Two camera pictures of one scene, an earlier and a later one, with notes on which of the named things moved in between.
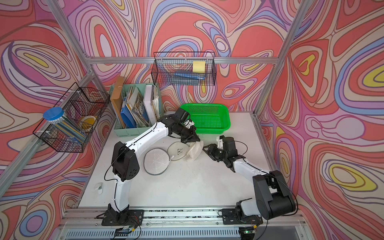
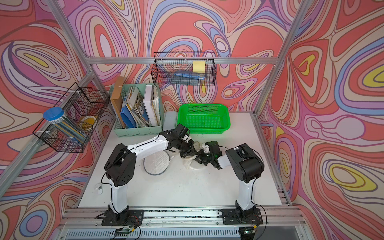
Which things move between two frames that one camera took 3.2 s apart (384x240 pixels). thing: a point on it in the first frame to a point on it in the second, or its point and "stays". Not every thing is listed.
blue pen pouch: x=190 y=75 stays
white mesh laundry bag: x=156 y=161 stays
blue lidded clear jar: x=55 y=115 stays
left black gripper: x=191 y=137 to x=191 y=151
